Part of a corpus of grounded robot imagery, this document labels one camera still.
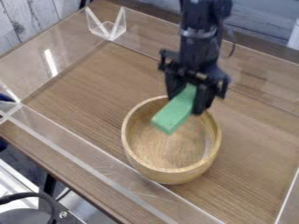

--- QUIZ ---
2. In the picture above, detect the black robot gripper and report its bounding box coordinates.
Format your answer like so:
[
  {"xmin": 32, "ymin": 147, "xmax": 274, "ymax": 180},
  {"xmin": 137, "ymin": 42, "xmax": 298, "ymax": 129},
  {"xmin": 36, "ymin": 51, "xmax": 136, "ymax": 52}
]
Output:
[{"xmin": 157, "ymin": 28, "xmax": 231, "ymax": 116}]

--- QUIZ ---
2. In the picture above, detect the green rectangular block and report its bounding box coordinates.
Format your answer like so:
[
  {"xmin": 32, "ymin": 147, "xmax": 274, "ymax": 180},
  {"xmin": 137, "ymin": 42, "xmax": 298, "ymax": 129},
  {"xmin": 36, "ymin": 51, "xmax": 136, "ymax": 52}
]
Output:
[{"xmin": 151, "ymin": 84, "xmax": 196, "ymax": 135}]

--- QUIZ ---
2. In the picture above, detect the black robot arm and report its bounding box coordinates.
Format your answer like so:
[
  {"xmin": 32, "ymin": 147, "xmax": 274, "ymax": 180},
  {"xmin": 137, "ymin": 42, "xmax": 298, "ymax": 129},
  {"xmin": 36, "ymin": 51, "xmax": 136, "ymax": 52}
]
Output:
[{"xmin": 159, "ymin": 0, "xmax": 232, "ymax": 116}]

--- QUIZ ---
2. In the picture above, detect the brown wooden bowl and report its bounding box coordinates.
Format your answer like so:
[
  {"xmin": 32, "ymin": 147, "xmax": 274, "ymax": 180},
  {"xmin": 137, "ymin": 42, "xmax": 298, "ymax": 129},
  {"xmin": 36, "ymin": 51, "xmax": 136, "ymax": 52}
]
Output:
[{"xmin": 121, "ymin": 96, "xmax": 221, "ymax": 185}]

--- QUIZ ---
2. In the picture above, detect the black table leg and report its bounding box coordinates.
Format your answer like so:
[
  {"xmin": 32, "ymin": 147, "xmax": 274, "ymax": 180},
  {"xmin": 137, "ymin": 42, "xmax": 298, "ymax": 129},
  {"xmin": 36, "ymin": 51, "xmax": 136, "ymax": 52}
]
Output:
[{"xmin": 43, "ymin": 174, "xmax": 57, "ymax": 196}]

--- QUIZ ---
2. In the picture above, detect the clear acrylic corner bracket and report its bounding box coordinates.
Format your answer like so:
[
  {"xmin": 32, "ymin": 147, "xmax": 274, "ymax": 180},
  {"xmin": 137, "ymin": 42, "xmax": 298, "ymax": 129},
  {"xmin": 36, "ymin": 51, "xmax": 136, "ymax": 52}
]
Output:
[{"xmin": 84, "ymin": 7, "xmax": 127, "ymax": 41}]

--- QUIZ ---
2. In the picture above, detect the clear acrylic front wall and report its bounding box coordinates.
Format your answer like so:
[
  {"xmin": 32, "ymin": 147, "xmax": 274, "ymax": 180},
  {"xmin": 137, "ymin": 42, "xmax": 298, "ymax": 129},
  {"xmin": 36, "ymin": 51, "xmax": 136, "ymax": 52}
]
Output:
[{"xmin": 0, "ymin": 102, "xmax": 224, "ymax": 224}]

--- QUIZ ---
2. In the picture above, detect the black metal bracket with screw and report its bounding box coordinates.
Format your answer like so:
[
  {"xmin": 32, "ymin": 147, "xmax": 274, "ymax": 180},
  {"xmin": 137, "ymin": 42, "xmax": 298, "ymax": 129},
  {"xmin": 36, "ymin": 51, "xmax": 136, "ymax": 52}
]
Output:
[{"xmin": 37, "ymin": 193, "xmax": 87, "ymax": 224}]

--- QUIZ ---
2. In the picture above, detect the black cable loop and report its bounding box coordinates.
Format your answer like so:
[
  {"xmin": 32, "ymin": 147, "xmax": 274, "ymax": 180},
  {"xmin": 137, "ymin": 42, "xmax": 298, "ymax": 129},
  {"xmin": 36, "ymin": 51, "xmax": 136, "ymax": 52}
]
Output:
[{"xmin": 0, "ymin": 191, "xmax": 56, "ymax": 224}]

